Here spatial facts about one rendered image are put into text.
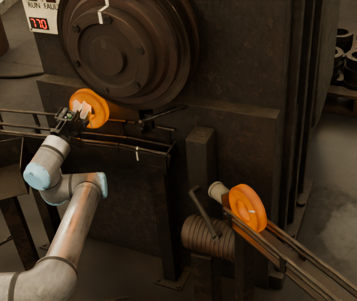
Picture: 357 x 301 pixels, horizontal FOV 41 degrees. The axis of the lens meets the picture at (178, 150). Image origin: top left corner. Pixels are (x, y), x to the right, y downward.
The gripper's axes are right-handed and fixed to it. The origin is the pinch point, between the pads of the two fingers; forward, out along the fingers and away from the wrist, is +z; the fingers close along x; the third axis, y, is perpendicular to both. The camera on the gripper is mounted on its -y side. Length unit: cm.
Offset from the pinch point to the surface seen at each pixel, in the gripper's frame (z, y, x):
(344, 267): 5, -91, -96
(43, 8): 17.9, 27.8, 17.4
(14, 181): -29.6, -15.9, 23.2
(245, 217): -25, -12, -66
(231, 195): -21, -7, -61
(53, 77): 10.5, 0.4, 21.6
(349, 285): -42, -3, -99
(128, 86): -6.8, 20.3, -26.3
